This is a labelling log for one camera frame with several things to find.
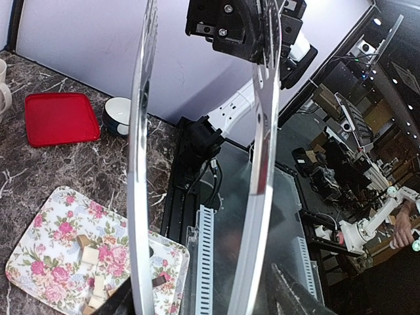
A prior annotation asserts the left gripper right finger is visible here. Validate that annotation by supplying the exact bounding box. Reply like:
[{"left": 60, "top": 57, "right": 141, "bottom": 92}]
[{"left": 265, "top": 263, "right": 334, "bottom": 315}]

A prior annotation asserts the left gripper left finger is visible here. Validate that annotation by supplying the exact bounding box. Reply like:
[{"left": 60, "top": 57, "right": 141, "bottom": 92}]
[{"left": 93, "top": 278, "right": 135, "bottom": 315}]

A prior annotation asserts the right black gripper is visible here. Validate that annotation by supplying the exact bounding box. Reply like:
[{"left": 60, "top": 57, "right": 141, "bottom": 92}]
[{"left": 185, "top": 1, "right": 306, "bottom": 63}]

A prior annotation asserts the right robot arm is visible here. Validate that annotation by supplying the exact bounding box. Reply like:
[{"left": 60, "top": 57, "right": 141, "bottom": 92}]
[{"left": 179, "top": 1, "right": 318, "bottom": 173}]

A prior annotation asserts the caramel chocolate lower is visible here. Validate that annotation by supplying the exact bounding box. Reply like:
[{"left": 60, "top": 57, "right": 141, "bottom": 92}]
[{"left": 107, "top": 288, "right": 117, "bottom": 298}]

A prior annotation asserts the caramel chocolate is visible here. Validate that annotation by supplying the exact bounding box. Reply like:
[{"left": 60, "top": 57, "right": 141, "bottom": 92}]
[
  {"left": 76, "top": 234, "right": 91, "bottom": 249},
  {"left": 82, "top": 305, "right": 95, "bottom": 315},
  {"left": 107, "top": 288, "right": 117, "bottom": 298}
]

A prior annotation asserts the white chocolate left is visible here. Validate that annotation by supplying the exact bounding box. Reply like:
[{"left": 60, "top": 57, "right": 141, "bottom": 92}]
[{"left": 88, "top": 296, "right": 104, "bottom": 309}]

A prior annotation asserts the white chocolate bar middle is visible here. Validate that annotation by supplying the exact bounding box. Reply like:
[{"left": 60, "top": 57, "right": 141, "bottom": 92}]
[{"left": 93, "top": 276, "right": 104, "bottom": 297}]

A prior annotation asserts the caramel chocolate left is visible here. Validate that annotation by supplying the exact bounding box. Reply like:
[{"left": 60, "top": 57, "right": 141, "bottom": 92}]
[{"left": 82, "top": 305, "right": 95, "bottom": 315}]

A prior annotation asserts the white chocolate cube upper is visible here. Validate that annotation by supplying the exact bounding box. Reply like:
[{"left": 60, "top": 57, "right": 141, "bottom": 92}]
[{"left": 81, "top": 247, "right": 99, "bottom": 265}]

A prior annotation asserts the caramel chocolate upper right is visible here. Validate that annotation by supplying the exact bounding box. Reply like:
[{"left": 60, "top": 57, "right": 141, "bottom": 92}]
[{"left": 76, "top": 234, "right": 91, "bottom": 249}]

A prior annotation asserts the floral rectangular tray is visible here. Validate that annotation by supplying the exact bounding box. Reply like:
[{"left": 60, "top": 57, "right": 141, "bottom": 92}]
[{"left": 5, "top": 185, "right": 191, "bottom": 315}]

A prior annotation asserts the white and dark bowl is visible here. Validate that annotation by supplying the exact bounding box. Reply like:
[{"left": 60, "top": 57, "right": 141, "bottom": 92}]
[{"left": 102, "top": 97, "right": 131, "bottom": 137}]

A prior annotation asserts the red box lid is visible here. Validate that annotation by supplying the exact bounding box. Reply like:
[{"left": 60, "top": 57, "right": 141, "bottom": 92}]
[{"left": 25, "top": 93, "right": 100, "bottom": 148}]

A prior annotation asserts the white ceramic mug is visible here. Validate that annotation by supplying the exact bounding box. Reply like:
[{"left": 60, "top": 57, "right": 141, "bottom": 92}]
[{"left": 0, "top": 59, "right": 12, "bottom": 121}]

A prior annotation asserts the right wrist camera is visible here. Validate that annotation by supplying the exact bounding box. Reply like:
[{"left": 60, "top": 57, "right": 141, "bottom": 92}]
[{"left": 280, "top": 31, "right": 318, "bottom": 89}]

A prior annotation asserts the white slotted cable duct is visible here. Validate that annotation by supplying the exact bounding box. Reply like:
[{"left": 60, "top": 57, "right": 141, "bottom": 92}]
[{"left": 195, "top": 205, "right": 214, "bottom": 315}]

